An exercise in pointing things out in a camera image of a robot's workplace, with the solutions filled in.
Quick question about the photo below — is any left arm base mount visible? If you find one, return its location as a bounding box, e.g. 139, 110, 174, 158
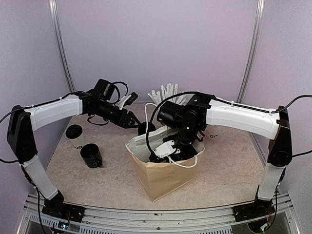
42, 203, 85, 223

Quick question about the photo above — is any stack of black lids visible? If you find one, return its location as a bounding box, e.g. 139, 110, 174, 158
137, 122, 156, 136

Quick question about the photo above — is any right aluminium post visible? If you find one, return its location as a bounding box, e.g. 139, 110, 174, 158
236, 0, 265, 103

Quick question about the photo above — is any left aluminium post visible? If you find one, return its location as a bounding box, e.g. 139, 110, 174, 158
48, 0, 75, 92

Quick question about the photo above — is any bundle of wrapped white straws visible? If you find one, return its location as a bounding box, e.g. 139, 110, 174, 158
147, 83, 186, 105

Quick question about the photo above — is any stack of white paper cups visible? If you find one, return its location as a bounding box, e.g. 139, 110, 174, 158
206, 125, 220, 140

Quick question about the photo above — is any brown paper bag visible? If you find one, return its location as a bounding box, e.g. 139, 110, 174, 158
125, 134, 205, 202

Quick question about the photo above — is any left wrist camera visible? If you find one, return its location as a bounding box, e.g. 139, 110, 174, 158
116, 92, 138, 110

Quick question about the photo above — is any aluminium front rail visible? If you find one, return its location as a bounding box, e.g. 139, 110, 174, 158
19, 192, 300, 234

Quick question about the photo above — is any white paper cup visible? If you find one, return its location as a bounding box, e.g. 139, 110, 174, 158
69, 135, 85, 150

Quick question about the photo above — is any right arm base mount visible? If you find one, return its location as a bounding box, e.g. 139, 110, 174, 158
232, 200, 275, 222

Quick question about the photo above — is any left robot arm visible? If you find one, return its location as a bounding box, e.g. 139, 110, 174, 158
3, 79, 140, 217

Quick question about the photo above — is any aluminium post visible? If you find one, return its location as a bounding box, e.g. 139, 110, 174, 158
48, 0, 75, 92
236, 0, 265, 103

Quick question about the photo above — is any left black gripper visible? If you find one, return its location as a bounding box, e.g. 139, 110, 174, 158
92, 99, 142, 128

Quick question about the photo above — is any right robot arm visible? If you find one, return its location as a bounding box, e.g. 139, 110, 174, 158
148, 91, 296, 216

